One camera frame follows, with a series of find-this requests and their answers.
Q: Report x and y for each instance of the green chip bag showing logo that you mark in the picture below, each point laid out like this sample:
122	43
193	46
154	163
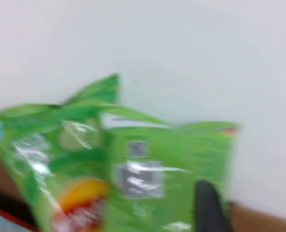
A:
60	157

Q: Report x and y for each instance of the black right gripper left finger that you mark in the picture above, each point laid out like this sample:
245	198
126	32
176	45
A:
210	207

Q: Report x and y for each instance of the green chip bag showing barcode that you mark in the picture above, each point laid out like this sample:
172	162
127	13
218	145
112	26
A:
181	154

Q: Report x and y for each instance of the red light-blue shrimp chip bag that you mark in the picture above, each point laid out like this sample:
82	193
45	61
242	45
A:
2	222

